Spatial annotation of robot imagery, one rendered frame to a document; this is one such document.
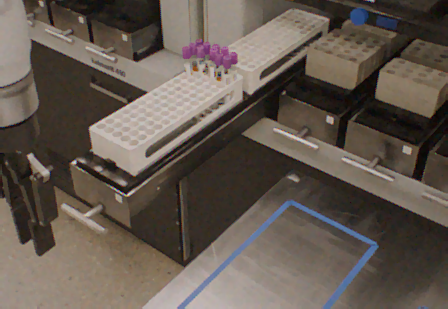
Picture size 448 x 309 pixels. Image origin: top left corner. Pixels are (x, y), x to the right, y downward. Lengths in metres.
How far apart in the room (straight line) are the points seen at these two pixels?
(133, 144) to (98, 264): 1.03
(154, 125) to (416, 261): 0.45
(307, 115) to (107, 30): 0.57
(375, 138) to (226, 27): 0.43
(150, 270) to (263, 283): 1.14
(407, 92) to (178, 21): 0.57
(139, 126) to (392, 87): 0.47
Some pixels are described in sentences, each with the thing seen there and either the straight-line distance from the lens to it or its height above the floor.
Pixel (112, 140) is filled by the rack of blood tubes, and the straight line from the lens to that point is 0.93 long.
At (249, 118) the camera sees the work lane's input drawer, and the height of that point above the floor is 0.78.
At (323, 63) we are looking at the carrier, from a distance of 1.16.
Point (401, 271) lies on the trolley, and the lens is 0.81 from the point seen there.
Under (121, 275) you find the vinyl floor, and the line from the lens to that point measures 1.88.
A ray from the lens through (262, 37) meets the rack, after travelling 1.24.
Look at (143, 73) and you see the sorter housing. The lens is 1.41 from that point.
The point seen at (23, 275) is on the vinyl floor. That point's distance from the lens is 1.96.
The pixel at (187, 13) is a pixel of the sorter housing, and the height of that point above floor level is 0.86.
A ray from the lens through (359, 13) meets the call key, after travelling 1.06.
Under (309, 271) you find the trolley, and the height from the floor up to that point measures 0.82.
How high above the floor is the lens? 1.41
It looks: 37 degrees down
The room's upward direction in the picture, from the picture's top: straight up
